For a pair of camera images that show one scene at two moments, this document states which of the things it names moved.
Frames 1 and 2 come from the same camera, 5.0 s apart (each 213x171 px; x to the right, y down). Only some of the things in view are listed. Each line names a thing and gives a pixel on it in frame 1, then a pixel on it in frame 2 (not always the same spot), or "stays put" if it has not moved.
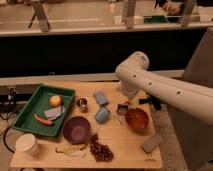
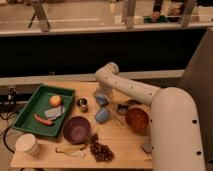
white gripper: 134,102 -> 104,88
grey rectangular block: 151,143 stays put
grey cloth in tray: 54,113 stays put
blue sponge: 100,97 stays put
